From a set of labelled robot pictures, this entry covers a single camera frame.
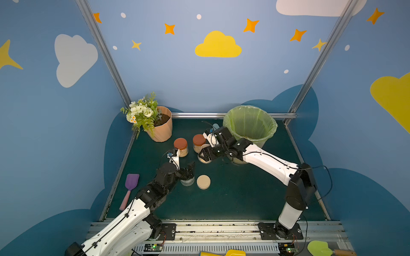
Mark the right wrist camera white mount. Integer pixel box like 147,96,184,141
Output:
202,128,218,147

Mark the green toy spatula wooden handle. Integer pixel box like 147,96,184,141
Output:
307,241,357,256

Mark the terracotta flower pot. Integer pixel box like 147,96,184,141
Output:
148,106,173,143

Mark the purple pink toy spatula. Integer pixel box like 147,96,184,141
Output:
119,173,140,211

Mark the beige jar lid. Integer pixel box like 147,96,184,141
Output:
196,175,211,190

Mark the controller board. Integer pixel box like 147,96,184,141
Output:
278,243,297,256
143,244,163,253

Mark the white flowers green plant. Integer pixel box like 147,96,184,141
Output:
120,92,162,140

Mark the yellow toy scoop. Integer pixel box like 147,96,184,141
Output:
200,249,247,256

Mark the mesh bin green bag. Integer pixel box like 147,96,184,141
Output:
223,105,278,148

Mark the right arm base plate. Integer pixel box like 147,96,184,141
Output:
257,222,304,240

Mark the red lid oatmeal jar left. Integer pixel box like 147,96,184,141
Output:
174,138,189,157

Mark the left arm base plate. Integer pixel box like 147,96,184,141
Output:
152,223,177,241

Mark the beige lid oatmeal jar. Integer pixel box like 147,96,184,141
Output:
198,144,212,164

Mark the left controller board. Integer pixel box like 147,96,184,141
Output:
143,244,163,253

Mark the aluminium front rail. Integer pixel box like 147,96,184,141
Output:
79,219,354,256

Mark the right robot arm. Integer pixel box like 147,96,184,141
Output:
199,127,317,240

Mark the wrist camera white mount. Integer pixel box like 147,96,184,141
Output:
202,128,218,147
166,148,180,170

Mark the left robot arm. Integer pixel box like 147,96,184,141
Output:
65,161,195,256

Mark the clear oatmeal jar front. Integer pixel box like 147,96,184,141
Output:
180,177,195,187

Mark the right controller board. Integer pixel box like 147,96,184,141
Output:
278,243,297,256

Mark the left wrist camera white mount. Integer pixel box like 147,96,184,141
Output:
166,148,180,170

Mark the red lid oatmeal jar right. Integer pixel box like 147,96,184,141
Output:
193,134,207,153

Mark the red lid oatmeal jar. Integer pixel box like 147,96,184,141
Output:
193,134,207,153
174,138,189,157

